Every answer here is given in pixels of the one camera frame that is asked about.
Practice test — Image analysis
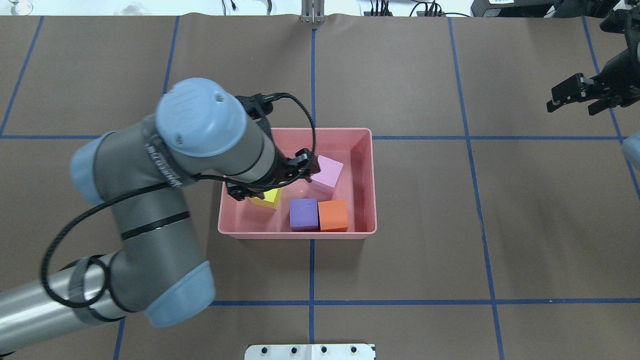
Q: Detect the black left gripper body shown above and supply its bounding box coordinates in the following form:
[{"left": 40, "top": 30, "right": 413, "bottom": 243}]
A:
[{"left": 233, "top": 150, "right": 297, "bottom": 198}]

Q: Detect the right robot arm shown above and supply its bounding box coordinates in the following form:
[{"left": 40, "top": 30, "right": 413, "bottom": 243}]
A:
[{"left": 546, "top": 30, "right": 640, "bottom": 116}]

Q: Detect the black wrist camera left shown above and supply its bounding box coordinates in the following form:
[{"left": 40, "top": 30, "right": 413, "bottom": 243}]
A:
[{"left": 235, "top": 93, "right": 275, "bottom": 121}]

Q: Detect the pink plastic bin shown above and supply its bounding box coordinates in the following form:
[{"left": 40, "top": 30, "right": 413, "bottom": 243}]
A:
[{"left": 217, "top": 127, "right": 378, "bottom": 240}]

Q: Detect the light pink foam block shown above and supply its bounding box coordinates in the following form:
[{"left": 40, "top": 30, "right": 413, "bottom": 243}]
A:
[{"left": 308, "top": 155, "right": 345, "bottom": 195}]

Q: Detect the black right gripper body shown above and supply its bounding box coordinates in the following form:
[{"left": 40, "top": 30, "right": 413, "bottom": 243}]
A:
[{"left": 592, "top": 48, "right": 640, "bottom": 108}]

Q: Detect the orange foam block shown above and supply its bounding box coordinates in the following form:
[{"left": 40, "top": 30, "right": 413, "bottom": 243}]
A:
[{"left": 317, "top": 199, "right": 350, "bottom": 232}]

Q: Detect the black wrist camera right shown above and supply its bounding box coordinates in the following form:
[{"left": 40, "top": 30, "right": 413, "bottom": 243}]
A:
[{"left": 599, "top": 6, "right": 640, "bottom": 35}]

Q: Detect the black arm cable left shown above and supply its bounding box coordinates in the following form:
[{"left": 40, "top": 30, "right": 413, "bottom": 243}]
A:
[{"left": 40, "top": 92, "right": 317, "bottom": 309}]

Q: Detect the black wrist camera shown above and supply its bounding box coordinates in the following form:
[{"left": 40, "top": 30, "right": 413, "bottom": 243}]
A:
[
  {"left": 235, "top": 93, "right": 275, "bottom": 121},
  {"left": 599, "top": 6, "right": 640, "bottom": 35}
]

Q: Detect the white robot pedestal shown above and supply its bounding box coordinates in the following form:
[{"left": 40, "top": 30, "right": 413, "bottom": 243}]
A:
[{"left": 244, "top": 343, "right": 377, "bottom": 360}]

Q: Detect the purple foam block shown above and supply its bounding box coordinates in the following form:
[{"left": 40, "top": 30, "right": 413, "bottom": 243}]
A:
[{"left": 289, "top": 198, "right": 320, "bottom": 231}]

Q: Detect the yellow foam block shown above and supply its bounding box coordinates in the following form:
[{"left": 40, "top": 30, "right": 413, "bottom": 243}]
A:
[{"left": 249, "top": 187, "right": 282, "bottom": 210}]

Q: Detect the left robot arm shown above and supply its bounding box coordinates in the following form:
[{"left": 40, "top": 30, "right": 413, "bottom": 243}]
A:
[{"left": 1, "top": 77, "right": 320, "bottom": 357}]

